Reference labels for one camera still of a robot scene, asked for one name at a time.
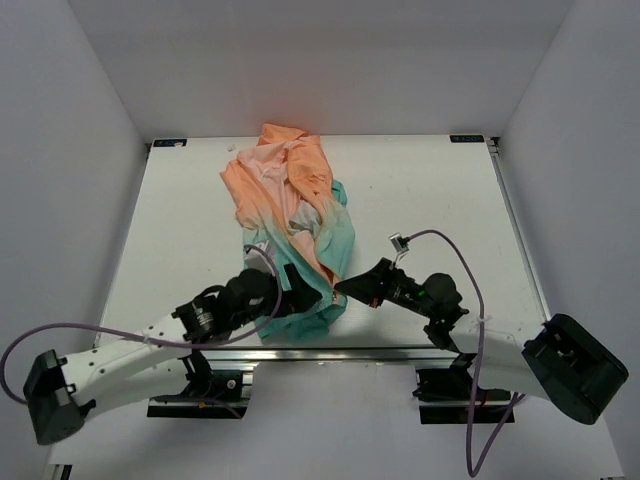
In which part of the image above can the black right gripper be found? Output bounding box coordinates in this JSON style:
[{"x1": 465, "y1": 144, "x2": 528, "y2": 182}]
[{"x1": 335, "y1": 257, "x2": 437, "y2": 319}]

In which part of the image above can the orange and teal jacket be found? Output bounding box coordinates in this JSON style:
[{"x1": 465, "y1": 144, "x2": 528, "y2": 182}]
[{"x1": 220, "y1": 123, "x2": 356, "y2": 342}]

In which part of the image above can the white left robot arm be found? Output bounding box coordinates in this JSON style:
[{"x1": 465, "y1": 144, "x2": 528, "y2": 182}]
[{"x1": 23, "y1": 264, "x2": 321, "y2": 446}]

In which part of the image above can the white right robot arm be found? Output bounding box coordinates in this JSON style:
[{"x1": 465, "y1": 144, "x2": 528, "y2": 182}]
[{"x1": 335, "y1": 258, "x2": 629, "y2": 425}]

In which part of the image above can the blue label right corner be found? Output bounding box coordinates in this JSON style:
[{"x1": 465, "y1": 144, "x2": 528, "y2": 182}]
[{"x1": 449, "y1": 134, "x2": 485, "y2": 143}]

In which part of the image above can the blue label corner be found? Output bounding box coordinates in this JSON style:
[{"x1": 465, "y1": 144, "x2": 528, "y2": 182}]
[
  {"x1": 449, "y1": 134, "x2": 485, "y2": 143},
  {"x1": 152, "y1": 138, "x2": 187, "y2": 148}
]

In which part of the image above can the blue label left corner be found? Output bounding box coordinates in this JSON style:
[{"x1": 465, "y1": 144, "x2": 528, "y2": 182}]
[{"x1": 152, "y1": 138, "x2": 187, "y2": 148}]

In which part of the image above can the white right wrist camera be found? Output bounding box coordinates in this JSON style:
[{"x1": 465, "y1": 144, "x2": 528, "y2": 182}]
[{"x1": 389, "y1": 232, "x2": 410, "y2": 264}]

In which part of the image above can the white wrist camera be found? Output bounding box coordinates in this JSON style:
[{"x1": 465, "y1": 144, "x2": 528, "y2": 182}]
[
  {"x1": 243, "y1": 240, "x2": 273, "y2": 274},
  {"x1": 389, "y1": 232, "x2": 410, "y2": 264}
]

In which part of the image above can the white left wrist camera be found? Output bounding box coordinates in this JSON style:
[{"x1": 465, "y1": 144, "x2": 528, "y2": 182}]
[{"x1": 243, "y1": 240, "x2": 273, "y2": 274}]

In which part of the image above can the aluminium table front rail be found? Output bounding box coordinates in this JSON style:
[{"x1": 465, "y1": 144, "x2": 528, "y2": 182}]
[{"x1": 203, "y1": 346, "x2": 457, "y2": 363}]

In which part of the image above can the aluminium table rail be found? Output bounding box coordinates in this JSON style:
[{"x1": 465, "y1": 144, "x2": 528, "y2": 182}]
[
  {"x1": 486, "y1": 137, "x2": 542, "y2": 300},
  {"x1": 203, "y1": 346, "x2": 457, "y2": 363}
]

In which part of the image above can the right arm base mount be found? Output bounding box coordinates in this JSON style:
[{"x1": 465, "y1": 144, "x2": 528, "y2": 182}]
[{"x1": 412, "y1": 354, "x2": 513, "y2": 425}]

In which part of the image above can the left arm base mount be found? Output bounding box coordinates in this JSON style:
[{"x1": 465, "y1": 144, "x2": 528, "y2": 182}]
[{"x1": 147, "y1": 351, "x2": 254, "y2": 420}]

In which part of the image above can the aluminium table right rail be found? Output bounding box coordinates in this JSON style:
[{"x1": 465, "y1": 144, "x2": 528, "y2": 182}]
[{"x1": 486, "y1": 137, "x2": 542, "y2": 300}]

